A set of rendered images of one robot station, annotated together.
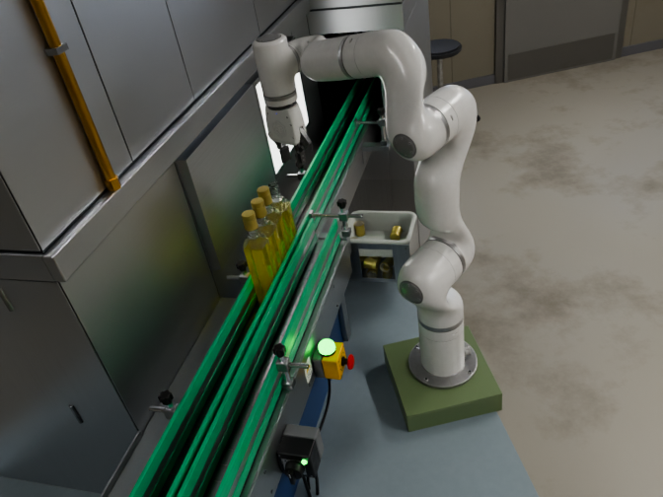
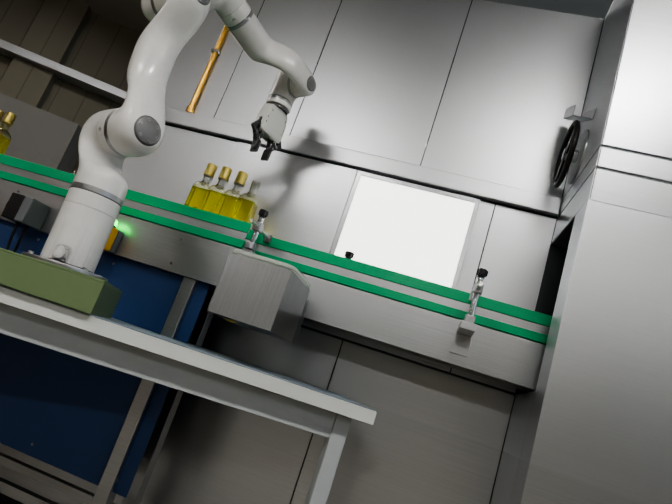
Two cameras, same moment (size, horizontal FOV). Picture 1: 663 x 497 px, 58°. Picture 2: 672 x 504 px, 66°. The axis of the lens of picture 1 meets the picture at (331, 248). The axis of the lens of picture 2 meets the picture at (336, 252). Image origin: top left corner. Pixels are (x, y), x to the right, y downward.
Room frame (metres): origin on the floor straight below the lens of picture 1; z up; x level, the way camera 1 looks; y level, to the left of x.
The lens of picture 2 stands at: (1.59, -1.53, 0.78)
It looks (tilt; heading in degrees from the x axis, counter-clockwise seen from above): 14 degrees up; 83
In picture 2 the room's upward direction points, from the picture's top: 19 degrees clockwise
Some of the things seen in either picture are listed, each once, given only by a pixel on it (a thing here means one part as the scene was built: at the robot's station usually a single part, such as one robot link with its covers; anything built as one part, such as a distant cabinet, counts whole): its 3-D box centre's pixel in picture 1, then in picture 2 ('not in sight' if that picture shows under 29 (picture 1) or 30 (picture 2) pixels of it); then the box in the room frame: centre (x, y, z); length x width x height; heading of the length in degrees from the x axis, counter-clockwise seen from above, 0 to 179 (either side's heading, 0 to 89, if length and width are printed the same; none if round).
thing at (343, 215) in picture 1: (336, 217); (259, 232); (1.54, -0.03, 1.12); 0.17 x 0.03 x 0.12; 70
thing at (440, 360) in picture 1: (441, 339); (80, 233); (1.16, -0.25, 0.91); 0.19 x 0.19 x 0.18
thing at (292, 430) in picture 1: (300, 451); (25, 212); (0.85, 0.15, 0.96); 0.08 x 0.08 x 0.08; 70
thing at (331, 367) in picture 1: (331, 360); (102, 237); (1.11, 0.06, 0.96); 0.07 x 0.07 x 0.07; 70
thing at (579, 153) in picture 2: not in sight; (571, 155); (2.36, -0.18, 1.66); 0.21 x 0.05 x 0.21; 70
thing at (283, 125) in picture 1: (285, 119); (272, 122); (1.45, 0.06, 1.50); 0.10 x 0.07 x 0.11; 46
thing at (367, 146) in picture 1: (377, 135); (471, 311); (2.14, -0.26, 1.07); 0.17 x 0.05 x 0.23; 70
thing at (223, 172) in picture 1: (258, 137); (338, 214); (1.76, 0.16, 1.32); 0.90 x 0.03 x 0.34; 160
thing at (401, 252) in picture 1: (373, 248); (264, 301); (1.62, -0.14, 0.92); 0.27 x 0.17 x 0.15; 70
